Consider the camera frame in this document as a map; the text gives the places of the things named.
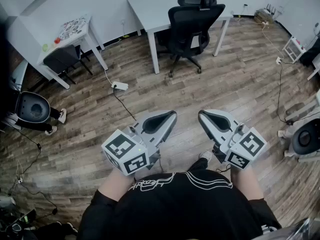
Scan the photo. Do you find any long white cable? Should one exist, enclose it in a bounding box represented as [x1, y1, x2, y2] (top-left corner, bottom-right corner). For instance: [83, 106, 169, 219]
[262, 23, 285, 60]

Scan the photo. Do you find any small white rack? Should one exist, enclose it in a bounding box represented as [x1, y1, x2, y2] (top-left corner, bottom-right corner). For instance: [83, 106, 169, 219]
[282, 36, 307, 64]

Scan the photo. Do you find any person's black printed shirt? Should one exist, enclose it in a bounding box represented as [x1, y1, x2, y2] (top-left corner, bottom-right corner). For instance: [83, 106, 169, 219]
[77, 168, 283, 240]

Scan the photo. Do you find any person's grey shoe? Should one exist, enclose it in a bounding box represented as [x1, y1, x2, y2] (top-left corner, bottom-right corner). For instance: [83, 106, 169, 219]
[199, 150, 213, 164]

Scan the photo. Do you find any white side table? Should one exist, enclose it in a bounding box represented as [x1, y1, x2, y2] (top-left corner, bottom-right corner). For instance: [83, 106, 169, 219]
[11, 60, 29, 92]

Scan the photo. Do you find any small white table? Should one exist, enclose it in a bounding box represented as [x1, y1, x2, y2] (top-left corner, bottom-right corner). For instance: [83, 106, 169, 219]
[7, 13, 110, 90]

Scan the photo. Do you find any brown box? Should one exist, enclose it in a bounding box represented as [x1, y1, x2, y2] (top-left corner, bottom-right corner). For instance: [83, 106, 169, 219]
[254, 8, 275, 25]

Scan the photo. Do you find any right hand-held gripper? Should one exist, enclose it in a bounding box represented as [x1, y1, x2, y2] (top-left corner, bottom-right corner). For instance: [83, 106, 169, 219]
[198, 109, 268, 170]

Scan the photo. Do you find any person's black trouser leg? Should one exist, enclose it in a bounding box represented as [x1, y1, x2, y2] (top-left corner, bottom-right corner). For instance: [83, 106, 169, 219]
[187, 156, 210, 172]

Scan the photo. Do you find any white table frame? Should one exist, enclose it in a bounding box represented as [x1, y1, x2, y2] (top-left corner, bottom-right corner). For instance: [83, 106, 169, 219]
[284, 88, 320, 125]

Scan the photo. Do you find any router with antennas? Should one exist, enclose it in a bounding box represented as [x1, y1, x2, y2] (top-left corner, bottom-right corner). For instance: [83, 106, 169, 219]
[264, 3, 277, 16]

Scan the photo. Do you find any black mesh office chair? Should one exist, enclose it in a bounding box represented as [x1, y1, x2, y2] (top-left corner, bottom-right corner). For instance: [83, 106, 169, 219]
[156, 0, 227, 79]

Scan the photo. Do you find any patterned mat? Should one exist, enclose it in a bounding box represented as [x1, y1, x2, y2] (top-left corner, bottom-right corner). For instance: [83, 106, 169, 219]
[60, 16, 88, 39]

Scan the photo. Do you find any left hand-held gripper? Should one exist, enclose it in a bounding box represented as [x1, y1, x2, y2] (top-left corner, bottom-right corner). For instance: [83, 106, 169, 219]
[101, 110, 178, 177]

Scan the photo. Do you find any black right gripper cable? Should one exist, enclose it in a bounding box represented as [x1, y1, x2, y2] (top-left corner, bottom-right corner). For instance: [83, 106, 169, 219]
[216, 163, 232, 174]

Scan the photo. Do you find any person's right forearm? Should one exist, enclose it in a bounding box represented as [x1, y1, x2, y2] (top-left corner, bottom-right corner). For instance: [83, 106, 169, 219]
[229, 168, 265, 201]

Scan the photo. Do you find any large white table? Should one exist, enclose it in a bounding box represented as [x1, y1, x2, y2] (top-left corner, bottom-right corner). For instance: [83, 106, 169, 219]
[126, 0, 235, 75]

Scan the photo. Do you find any person's left forearm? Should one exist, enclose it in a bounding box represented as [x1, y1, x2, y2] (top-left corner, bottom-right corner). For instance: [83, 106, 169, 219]
[98, 167, 136, 202]

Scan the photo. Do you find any thin white power cable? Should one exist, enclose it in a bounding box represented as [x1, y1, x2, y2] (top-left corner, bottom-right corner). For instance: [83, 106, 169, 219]
[98, 46, 114, 85]

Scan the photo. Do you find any long black floor cable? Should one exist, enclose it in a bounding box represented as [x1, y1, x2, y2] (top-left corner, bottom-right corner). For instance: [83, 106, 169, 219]
[7, 131, 59, 216]

